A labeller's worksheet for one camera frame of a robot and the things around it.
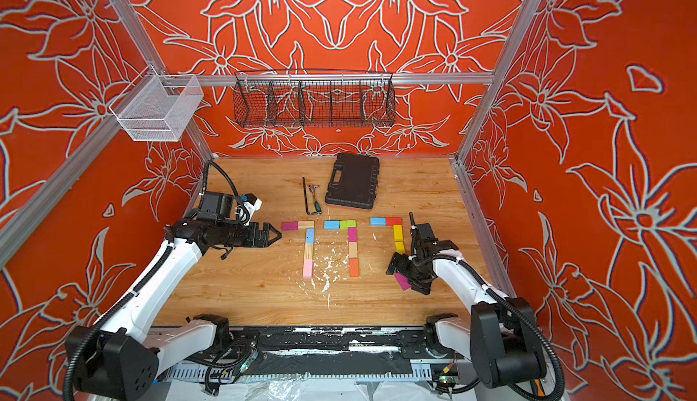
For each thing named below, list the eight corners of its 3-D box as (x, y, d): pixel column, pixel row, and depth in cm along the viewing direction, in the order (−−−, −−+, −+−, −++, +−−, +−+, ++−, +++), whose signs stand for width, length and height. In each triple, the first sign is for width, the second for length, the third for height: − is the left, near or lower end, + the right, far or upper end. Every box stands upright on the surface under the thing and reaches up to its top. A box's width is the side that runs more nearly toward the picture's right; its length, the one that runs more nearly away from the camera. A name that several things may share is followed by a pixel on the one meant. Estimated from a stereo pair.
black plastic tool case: (323, 205, 104) (322, 198, 100) (338, 158, 120) (338, 151, 117) (372, 213, 101) (373, 207, 98) (381, 164, 118) (382, 157, 114)
